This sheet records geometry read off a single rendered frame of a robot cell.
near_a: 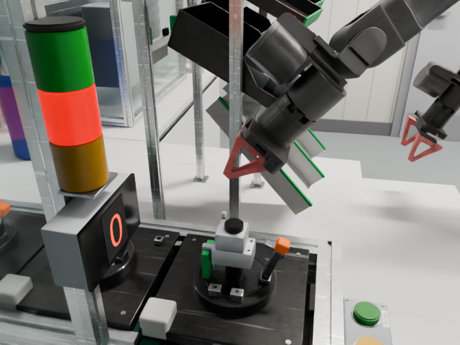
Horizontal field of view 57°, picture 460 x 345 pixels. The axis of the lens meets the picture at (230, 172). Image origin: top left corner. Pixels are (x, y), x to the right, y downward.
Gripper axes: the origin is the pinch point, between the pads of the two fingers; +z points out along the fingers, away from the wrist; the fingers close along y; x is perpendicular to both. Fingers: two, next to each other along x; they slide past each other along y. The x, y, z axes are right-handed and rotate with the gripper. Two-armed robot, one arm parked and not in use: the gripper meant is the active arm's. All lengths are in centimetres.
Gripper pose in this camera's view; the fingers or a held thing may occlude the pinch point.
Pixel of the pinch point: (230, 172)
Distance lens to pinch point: 61.3
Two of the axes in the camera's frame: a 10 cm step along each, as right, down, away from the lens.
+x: 7.3, 6.6, 1.6
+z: -6.4, 6.0, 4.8
